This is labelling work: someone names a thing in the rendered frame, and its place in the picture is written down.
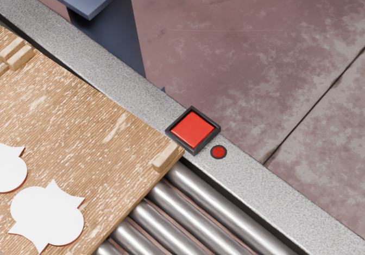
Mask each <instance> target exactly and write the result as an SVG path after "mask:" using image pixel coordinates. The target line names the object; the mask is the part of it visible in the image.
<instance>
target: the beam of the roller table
mask: <svg viewBox="0 0 365 255"><path fill-rule="evenodd" d="M0 21H2V22H3V23H4V24H5V25H7V26H8V27H9V28H10V29H12V30H13V31H14V32H15V33H17V34H18V35H19V36H20V37H22V38H23V39H25V40H26V41H27V42H28V43H30V44H31V45H32V46H33V47H35V48H36V49H37V50H38V51H40V52H41V53H42V54H43V55H45V56H46V57H48V58H50V59H51V60H53V61H54V62H56V63H57V64H58V65H60V66H61V67H63V68H64V69H66V70H68V71H69V72H71V73H72V74H73V75H75V76H76V77H78V78H79V79H81V80H82V81H84V82H85V83H87V84H88V85H90V86H91V87H93V88H94V89H96V90H97V91H99V92H100V93H102V94H103V95H105V96H106V97H108V98H109V99H111V100H112V101H114V102H115V103H117V104H118V105H120V106H121V107H123V108H124V109H126V110H127V111H129V112H130V113H132V114H133V115H135V116H136V117H138V118H140V119H141V120H142V121H144V122H145V123H147V124H148V125H150V126H151V127H153V128H154V129H156V130H157V131H159V132H160V133H162V134H163V135H165V129H166V128H168V127H169V126H170V125H171V124H172V123H173V122H174V121H175V120H176V119H177V118H178V117H179V116H181V115H182V114H183V113H184V112H185V111H186V110H187V108H185V107H184V106H182V105H181V104H180V103H178V102H177V101H176V100H174V99H173V98H172V97H170V96H169V95H168V94H166V93H165V92H164V91H162V90H161V89H159V88H158V87H156V86H155V85H154V84H152V83H151V82H150V81H148V80H147V79H146V78H144V77H143V76H142V75H140V74H139V73H138V72H136V71H135V70H133V69H132V68H131V67H129V66H128V65H127V64H125V63H124V62H123V61H121V60H120V59H119V58H117V57H116V56H114V55H113V54H112V53H110V52H109V51H108V50H106V49H105V48H104V47H102V46H101V45H99V44H98V43H97V42H96V41H94V40H93V39H92V38H90V37H88V36H87V35H86V34H84V33H83V32H82V31H81V30H79V29H78V28H76V27H75V26H74V25H72V24H71V23H69V22H68V21H67V20H65V19H64V18H63V17H61V16H60V15H59V14H57V13H56V12H55V11H53V10H52V9H51V8H49V7H48V6H46V5H45V4H44V3H42V2H41V1H40V0H0ZM165 136H166V135H165ZM166 137H168V136H166ZM168 138H169V137H168ZM169 139H170V138H169ZM171 140H172V139H171ZM172 141H173V140H172ZM215 145H222V146H224V147H225V148H226V149H227V155H226V156H225V157H224V158H223V159H221V160H217V159H214V158H213V157H212V156H211V155H210V150H211V148H212V147H213V146H215ZM178 161H180V162H181V163H182V164H183V165H185V166H186V167H188V168H189V169H190V170H191V171H192V172H194V173H195V174H196V175H198V176H199V177H200V178H201V179H202V180H204V181H205V182H206V183H208V184H209V185H210V186H211V187H213V188H214V189H215V190H216V191H218V192H219V193H221V194H222V195H223V196H224V197H225V198H227V199H228V200H229V201H231V202H232V203H233V204H234V205H235V206H237V207H238V208H239V209H241V210H242V211H243V212H245V213H246V214H247V215H248V216H250V217H251V218H252V219H254V220H255V221H256V222H257V223H258V224H260V225H261V226H262V227H264V228H265V229H266V230H267V231H269V232H270V233H271V234H272V235H274V236H275V237H276V238H278V239H279V240H280V241H282V242H283V243H284V244H285V245H286V246H288V247H289V248H290V249H291V250H293V251H294V252H295V253H297V254H298V255H365V240H364V239H363V238H362V237H360V236H359V235H358V234H356V233H355V232H354V231H352V230H351V229H350V228H348V227H347V226H346V225H344V224H343V223H341V222H340V221H339V220H337V219H336V218H334V217H333V216H332V215H331V214H329V213H328V212H327V211H325V210H323V209H322V208H321V207H319V206H318V205H317V204H316V203H314V202H313V201H311V200H310V199H309V198H307V197H306V196H305V195H303V194H302V193H301V192H299V191H298V190H296V189H295V188H294V187H292V186H291V185H290V184H288V183H287V182H286V181H284V180H283V179H282V178H280V177H279V176H278V175H276V174H275V173H273V172H272V171H271V170H269V169H268V168H267V167H265V166H264V165H263V164H261V163H260V162H259V161H257V160H256V159H255V158H253V157H251V156H250V155H249V154H248V153H246V152H245V151H244V150H242V149H241V148H239V147H238V146H237V145H236V144H234V143H233V142H231V141H230V140H228V139H227V138H226V137H224V136H223V135H222V134H220V133H219V134H218V135H217V136H216V137H215V138H214V139H213V140H211V141H210V142H209V143H208V144H207V145H206V146H205V147H204V148H203V149H202V150H201V151H200V152H199V153H197V154H196V155H195V156H192V155H191V154H190V153H189V152H187V151H186V150H185V153H184V154H183V156H182V157H181V158H180V159H179V160H178Z"/></svg>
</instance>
